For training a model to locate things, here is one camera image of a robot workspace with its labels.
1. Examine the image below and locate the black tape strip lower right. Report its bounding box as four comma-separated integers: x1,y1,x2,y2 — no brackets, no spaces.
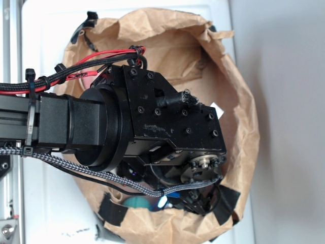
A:
214,185,241,225

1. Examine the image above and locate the aluminium frame rail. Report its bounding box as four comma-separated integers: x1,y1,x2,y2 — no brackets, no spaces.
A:
0,0,26,244

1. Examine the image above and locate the black zip tie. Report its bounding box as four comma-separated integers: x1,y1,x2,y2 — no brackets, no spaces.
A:
22,69,36,157

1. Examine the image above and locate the red and black cable bundle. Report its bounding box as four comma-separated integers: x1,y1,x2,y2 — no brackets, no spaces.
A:
0,45,148,96

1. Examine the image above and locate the green ball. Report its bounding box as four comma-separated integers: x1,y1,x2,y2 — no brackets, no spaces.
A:
122,196,151,209

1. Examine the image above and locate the brown paper bag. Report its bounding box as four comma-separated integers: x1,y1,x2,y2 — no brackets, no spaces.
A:
76,8,260,243

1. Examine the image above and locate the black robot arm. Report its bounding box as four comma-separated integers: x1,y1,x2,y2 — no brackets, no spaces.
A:
1,65,226,215

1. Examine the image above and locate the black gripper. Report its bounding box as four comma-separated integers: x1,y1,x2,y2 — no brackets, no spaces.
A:
92,66,226,215

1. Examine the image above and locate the black tape strip left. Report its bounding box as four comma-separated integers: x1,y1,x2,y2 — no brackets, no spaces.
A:
98,193,128,226

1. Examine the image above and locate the grey braided cable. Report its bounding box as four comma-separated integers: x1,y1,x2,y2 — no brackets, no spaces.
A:
0,146,221,198

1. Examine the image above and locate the black tape strip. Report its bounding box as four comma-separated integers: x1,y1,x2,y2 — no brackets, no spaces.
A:
70,11,99,44
98,193,128,226
214,185,241,225

